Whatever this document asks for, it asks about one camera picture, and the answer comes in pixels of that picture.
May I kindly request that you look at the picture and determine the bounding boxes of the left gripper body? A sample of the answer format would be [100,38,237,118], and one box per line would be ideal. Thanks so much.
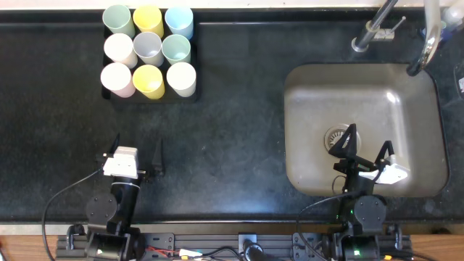
[137,167,165,182]

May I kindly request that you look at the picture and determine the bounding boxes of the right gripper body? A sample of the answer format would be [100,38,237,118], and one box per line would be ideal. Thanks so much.
[332,157,378,183]

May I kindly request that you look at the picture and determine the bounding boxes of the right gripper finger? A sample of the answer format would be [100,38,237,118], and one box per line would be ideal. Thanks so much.
[328,123,358,160]
[373,140,396,166]

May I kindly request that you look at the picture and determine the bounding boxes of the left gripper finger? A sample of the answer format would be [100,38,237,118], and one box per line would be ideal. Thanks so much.
[152,137,165,171]
[108,132,122,154]

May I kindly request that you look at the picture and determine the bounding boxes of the pink cup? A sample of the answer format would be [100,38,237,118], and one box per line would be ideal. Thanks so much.
[100,62,137,99]

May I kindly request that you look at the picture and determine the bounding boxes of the yellow cup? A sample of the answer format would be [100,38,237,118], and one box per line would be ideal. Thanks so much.
[132,64,166,100]
[132,4,165,39]

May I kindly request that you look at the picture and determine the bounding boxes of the white cup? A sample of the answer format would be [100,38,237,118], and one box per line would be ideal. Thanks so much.
[166,62,197,98]
[103,33,138,70]

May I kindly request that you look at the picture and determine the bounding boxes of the steel sink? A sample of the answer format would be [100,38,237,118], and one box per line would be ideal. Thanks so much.
[283,63,450,199]

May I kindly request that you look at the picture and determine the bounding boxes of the grey cup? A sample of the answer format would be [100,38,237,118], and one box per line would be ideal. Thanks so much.
[133,31,165,69]

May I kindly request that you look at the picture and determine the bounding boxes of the green cup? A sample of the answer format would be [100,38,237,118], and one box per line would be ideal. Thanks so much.
[101,4,136,39]
[161,33,192,70]

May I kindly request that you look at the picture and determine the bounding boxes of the black tray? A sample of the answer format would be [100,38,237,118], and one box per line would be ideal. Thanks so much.
[101,9,199,104]

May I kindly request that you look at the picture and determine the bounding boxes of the steel tap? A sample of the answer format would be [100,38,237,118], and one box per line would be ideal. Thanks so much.
[350,0,444,78]

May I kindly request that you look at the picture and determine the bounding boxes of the blue soap bottle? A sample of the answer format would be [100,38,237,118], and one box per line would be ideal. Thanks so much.
[420,1,464,43]

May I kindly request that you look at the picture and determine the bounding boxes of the blue cup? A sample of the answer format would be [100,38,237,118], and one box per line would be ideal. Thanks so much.
[164,7,194,41]

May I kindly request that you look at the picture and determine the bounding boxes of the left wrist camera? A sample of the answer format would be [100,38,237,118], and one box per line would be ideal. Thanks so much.
[102,146,139,180]

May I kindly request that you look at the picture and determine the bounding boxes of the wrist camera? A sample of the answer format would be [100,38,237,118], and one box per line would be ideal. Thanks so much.
[358,154,410,185]
[102,146,139,180]

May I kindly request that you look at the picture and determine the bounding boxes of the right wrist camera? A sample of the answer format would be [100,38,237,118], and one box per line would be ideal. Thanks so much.
[358,154,410,185]

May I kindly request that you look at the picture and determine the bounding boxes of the black cable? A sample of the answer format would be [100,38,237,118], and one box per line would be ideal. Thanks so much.
[295,175,363,261]
[41,168,106,261]

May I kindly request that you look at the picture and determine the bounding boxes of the mounting rail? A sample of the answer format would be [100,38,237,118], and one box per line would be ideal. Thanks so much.
[56,231,413,261]

